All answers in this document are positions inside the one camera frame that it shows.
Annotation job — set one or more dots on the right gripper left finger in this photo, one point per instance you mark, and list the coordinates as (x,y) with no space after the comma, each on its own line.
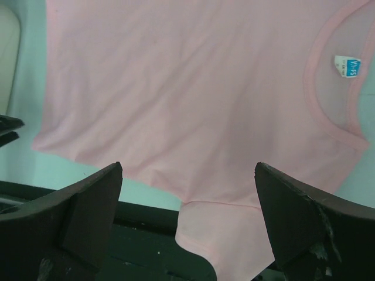
(62,235)

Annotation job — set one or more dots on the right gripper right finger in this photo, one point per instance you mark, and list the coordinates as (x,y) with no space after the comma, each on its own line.
(314,235)

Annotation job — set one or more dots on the pink t shirt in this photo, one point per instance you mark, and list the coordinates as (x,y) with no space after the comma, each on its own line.
(190,95)

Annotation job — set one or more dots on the white plastic bin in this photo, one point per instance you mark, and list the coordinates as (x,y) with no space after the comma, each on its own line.
(9,40)

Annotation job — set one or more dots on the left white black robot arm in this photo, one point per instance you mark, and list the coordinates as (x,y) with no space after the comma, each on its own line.
(8,127)

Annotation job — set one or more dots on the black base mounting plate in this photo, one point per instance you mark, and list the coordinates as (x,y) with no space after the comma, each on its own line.
(142,242)

